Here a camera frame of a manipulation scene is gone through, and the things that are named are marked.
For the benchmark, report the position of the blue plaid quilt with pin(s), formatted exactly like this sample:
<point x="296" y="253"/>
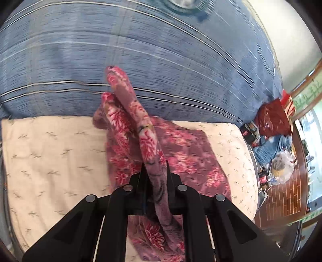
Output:
<point x="75" y="63"/>

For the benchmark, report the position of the wooden window frame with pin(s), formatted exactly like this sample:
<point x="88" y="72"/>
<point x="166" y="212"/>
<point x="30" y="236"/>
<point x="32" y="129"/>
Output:
<point x="300" y="161"/>

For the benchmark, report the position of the blue denim cloth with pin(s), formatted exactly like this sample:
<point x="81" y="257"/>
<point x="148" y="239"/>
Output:
<point x="271" y="150"/>

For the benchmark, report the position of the red and white box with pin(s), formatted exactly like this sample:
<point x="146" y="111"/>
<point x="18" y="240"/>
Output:
<point x="288" y="103"/>

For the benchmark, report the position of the cream leaf print bedsheet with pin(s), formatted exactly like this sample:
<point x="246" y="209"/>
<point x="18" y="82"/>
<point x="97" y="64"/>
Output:
<point x="50" y="156"/>

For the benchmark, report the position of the dark jar with red label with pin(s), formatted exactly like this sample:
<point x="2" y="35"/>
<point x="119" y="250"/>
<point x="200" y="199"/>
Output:
<point x="248" y="128"/>
<point x="263" y="180"/>
<point x="252" y="141"/>

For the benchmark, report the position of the purple floral shirt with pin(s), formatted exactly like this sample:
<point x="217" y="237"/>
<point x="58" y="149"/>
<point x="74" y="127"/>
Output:
<point x="148" y="131"/>

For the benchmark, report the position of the round metal object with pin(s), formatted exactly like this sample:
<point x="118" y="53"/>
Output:
<point x="186" y="6"/>

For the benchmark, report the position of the red plastic bag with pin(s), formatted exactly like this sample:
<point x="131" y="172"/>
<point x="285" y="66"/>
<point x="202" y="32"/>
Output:
<point x="274" y="118"/>

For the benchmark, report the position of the white plastic bag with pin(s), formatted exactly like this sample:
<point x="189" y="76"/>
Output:
<point x="281" y="166"/>

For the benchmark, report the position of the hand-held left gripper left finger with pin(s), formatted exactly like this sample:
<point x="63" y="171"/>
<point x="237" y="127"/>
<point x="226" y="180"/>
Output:
<point x="118" y="214"/>

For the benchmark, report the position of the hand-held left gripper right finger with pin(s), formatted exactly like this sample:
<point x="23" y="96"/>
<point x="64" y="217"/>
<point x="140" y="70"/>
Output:
<point x="196" y="214"/>

